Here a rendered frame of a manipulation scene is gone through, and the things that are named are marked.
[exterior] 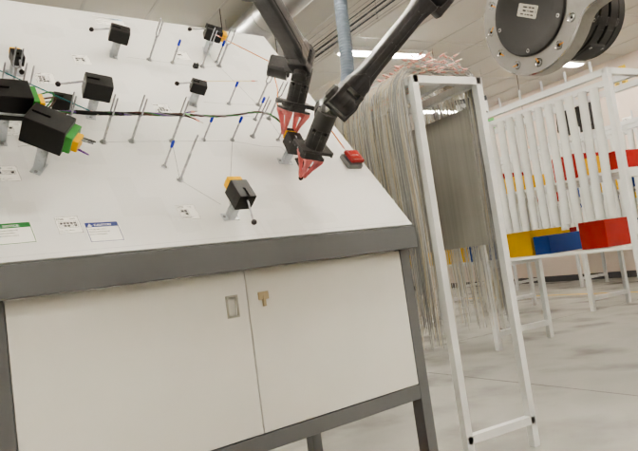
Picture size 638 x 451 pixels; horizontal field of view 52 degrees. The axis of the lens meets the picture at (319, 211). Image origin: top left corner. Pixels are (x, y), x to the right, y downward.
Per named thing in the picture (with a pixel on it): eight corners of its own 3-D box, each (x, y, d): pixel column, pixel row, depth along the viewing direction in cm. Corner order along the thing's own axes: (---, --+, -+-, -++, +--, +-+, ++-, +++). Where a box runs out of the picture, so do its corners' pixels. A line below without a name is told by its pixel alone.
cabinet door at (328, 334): (421, 384, 192) (401, 250, 196) (267, 433, 158) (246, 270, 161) (414, 383, 194) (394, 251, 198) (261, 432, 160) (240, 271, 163)
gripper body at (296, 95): (273, 103, 190) (279, 78, 189) (304, 108, 196) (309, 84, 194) (284, 107, 185) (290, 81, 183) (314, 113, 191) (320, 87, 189)
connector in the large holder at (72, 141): (70, 138, 146) (74, 122, 143) (84, 142, 146) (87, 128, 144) (61, 151, 141) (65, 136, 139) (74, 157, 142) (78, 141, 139)
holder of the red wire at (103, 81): (49, 101, 167) (57, 65, 161) (103, 110, 174) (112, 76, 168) (49, 113, 164) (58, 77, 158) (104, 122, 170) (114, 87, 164)
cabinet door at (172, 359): (264, 433, 158) (243, 271, 161) (24, 511, 124) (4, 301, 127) (259, 432, 160) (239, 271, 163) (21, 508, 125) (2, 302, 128)
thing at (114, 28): (84, 43, 194) (91, 15, 189) (122, 53, 199) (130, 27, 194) (84, 50, 191) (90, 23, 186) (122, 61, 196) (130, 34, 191)
